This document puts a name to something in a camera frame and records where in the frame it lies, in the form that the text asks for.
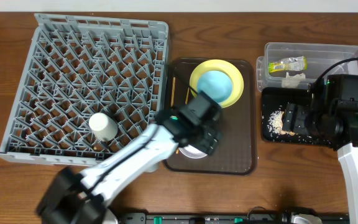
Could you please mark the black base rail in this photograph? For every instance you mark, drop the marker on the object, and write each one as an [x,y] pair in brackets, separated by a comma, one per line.
[254,215]

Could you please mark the white pink bowl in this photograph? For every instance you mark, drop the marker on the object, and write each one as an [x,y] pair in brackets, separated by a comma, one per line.
[192,152]

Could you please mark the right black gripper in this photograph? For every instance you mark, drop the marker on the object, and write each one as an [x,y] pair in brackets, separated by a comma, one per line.
[295,118]

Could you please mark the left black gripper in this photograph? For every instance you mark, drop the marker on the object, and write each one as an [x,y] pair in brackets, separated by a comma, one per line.
[209,139]

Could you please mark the wooden chopstick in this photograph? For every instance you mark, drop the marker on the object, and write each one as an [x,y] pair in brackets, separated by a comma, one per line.
[187,96]
[173,91]

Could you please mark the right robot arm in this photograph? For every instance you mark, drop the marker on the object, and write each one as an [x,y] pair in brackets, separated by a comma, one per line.
[332,115]

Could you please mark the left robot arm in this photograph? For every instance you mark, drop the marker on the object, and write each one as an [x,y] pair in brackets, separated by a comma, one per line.
[85,197]

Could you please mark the clear plastic bin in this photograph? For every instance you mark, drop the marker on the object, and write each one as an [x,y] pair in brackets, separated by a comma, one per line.
[319,58]

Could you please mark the white pink cup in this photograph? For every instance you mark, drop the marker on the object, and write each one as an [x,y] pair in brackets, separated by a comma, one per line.
[103,127]

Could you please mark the grey plastic dish rack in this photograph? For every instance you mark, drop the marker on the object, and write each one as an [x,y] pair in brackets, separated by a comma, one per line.
[78,66]

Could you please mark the left wooden chopstick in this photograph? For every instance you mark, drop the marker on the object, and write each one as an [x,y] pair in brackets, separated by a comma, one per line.
[173,91]

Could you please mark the orange green snack wrapper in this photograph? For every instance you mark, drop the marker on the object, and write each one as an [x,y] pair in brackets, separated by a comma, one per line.
[288,64]

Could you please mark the yellow plate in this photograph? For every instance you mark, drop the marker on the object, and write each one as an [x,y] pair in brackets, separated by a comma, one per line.
[222,66]

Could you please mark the black waste tray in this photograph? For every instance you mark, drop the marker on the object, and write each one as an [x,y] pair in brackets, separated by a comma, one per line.
[274,99]

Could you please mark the right wooden chopstick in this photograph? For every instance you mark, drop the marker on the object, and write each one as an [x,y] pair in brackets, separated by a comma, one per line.
[187,96]

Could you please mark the crumpled white tissue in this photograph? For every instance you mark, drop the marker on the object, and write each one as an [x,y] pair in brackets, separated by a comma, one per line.
[292,81]

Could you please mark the light blue bowl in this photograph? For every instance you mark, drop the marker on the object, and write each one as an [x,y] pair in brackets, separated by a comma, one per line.
[216,85]

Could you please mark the spilled rice food waste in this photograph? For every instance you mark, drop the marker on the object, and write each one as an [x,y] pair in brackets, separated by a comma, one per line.
[275,125]

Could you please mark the dark brown serving tray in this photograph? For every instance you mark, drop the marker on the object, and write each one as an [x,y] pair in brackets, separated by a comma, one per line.
[236,153]

